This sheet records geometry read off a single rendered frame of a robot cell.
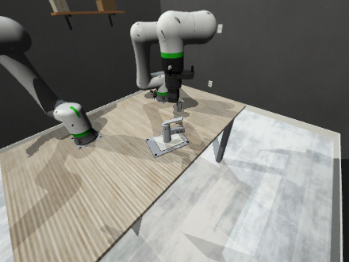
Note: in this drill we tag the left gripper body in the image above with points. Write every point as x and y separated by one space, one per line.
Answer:
174 73

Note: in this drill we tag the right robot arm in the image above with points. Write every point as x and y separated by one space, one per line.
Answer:
14 40

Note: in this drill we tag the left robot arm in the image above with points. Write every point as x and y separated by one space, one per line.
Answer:
175 30

